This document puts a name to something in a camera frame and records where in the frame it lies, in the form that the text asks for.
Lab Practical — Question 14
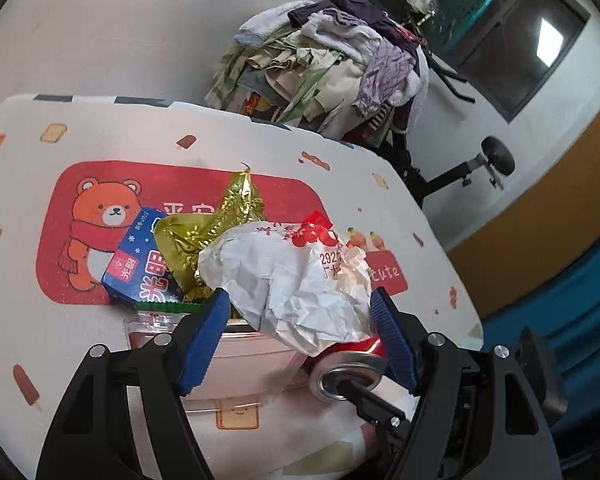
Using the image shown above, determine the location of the red drink can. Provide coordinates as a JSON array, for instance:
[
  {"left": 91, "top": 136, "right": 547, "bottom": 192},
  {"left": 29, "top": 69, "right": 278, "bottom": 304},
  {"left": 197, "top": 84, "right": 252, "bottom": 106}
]
[{"left": 307, "top": 337, "right": 388, "bottom": 403}]

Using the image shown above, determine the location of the gold foil wrapper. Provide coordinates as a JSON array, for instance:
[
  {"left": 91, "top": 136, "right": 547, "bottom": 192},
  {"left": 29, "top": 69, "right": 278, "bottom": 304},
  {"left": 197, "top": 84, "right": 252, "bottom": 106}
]
[{"left": 152, "top": 162, "right": 268, "bottom": 306}]

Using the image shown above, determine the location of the pile of clothes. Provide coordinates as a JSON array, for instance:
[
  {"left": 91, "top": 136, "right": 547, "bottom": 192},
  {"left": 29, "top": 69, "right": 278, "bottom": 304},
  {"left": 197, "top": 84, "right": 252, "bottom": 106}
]
[{"left": 204, "top": 0, "right": 431, "bottom": 143}]

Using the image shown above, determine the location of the blue cardboard box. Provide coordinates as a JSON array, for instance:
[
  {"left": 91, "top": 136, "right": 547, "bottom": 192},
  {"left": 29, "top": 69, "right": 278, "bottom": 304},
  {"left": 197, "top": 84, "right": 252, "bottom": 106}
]
[{"left": 101, "top": 206, "right": 186, "bottom": 316}]

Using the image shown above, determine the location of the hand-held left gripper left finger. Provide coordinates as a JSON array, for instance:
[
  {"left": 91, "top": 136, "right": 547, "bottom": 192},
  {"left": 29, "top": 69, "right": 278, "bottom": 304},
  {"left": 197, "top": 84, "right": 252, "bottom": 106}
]
[{"left": 36, "top": 287, "right": 231, "bottom": 480}]

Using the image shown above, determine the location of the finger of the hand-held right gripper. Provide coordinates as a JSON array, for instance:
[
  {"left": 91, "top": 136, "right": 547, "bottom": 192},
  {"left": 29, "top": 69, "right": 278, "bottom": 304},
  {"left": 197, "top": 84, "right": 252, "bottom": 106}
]
[{"left": 337, "top": 379, "right": 416, "bottom": 428}]

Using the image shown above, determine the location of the white paper bag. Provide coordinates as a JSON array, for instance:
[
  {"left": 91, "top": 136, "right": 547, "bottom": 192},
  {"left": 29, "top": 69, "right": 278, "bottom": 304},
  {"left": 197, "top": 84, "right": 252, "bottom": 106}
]
[{"left": 198, "top": 220, "right": 373, "bottom": 358}]

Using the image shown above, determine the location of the bear printed table mat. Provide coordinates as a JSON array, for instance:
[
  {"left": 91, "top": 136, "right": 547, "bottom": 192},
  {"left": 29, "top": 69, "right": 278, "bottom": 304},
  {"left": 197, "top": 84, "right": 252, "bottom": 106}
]
[{"left": 0, "top": 94, "right": 483, "bottom": 480}]

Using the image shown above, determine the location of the green-edged snack packet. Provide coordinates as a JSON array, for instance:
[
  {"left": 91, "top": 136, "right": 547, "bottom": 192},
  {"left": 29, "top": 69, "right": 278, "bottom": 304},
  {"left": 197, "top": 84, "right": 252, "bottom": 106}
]
[{"left": 134, "top": 300, "right": 208, "bottom": 311}]

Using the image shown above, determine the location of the black exercise machine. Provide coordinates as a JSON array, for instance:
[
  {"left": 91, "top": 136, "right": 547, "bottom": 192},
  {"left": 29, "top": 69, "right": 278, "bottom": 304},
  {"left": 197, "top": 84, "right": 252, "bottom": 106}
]
[{"left": 345, "top": 50, "right": 516, "bottom": 208}]

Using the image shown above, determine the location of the clear plastic container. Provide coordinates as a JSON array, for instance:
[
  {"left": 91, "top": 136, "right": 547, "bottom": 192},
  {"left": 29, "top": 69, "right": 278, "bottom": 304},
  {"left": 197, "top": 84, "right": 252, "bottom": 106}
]
[{"left": 124, "top": 310, "right": 331, "bottom": 416}]

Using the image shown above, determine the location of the dark window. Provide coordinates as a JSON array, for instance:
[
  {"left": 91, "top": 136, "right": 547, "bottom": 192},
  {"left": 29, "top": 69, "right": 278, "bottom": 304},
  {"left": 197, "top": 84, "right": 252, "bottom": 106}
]
[{"left": 325, "top": 0, "right": 592, "bottom": 123}]

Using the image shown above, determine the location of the blue curtain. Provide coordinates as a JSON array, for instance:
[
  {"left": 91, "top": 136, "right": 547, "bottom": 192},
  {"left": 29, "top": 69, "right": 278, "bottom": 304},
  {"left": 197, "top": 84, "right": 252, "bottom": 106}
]
[{"left": 445, "top": 220, "right": 600, "bottom": 461}]

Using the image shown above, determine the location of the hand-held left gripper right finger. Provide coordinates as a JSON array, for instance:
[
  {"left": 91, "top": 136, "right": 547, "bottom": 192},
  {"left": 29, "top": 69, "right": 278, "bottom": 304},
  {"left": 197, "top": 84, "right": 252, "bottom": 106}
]
[{"left": 369, "top": 289, "right": 563, "bottom": 480}]

